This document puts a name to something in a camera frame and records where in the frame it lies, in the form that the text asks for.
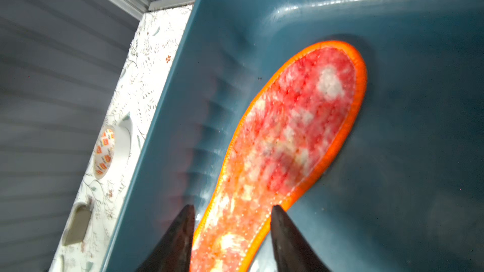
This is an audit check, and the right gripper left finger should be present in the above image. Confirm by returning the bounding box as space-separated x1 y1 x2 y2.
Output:
136 205 195 272

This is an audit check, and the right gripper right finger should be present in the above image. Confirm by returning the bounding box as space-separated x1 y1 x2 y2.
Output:
270 205 330 272

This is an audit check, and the teal plastic storage box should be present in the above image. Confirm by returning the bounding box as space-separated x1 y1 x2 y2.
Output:
102 0 483 271

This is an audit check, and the small olive eraser block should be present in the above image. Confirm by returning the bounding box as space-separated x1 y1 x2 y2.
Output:
61 202 93 246

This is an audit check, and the patterned tape roll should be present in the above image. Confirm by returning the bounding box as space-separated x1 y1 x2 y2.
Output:
93 125 131 180

